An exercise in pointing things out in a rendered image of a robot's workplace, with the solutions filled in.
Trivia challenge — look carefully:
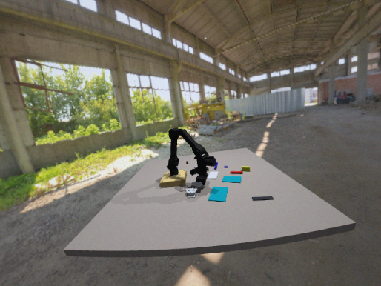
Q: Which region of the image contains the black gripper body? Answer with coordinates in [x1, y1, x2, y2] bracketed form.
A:
[196, 165, 209, 182]

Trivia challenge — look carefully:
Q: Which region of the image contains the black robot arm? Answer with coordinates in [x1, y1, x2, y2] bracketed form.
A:
[167, 127, 216, 176]

